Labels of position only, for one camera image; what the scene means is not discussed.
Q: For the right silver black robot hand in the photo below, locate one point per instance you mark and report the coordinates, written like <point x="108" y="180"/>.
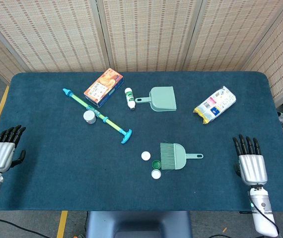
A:
<point x="252" y="168"/>

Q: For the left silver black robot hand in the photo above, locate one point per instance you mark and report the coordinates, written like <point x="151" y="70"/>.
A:
<point x="0" y="155"/>

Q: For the small green hand broom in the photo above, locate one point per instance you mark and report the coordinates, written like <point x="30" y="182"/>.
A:
<point x="176" y="157"/>

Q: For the white bottle cap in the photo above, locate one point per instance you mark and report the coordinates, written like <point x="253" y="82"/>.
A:
<point x="156" y="174"/>
<point x="146" y="156"/>

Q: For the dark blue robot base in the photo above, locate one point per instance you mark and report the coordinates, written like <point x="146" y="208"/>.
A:
<point x="139" y="223"/>

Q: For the green bottle cap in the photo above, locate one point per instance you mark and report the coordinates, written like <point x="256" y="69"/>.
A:
<point x="156" y="164"/>

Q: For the white green small bottle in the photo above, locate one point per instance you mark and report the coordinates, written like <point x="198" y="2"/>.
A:
<point x="130" y="98"/>

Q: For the blue felt table cover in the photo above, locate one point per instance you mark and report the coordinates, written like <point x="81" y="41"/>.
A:
<point x="69" y="168"/>

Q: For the white yellow snack bag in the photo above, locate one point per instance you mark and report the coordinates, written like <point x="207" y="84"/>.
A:
<point x="216" y="104"/>

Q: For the small green dustpan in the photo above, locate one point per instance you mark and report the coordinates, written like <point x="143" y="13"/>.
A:
<point x="162" y="99"/>

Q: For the blue green toy water pump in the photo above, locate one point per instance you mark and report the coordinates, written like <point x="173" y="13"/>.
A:
<point x="109" y="121"/>

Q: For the orange blue cookie box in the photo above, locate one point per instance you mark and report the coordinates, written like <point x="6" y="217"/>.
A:
<point x="103" y="88"/>

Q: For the woven bamboo folding screen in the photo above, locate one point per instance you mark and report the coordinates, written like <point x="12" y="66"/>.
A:
<point x="151" y="34"/>

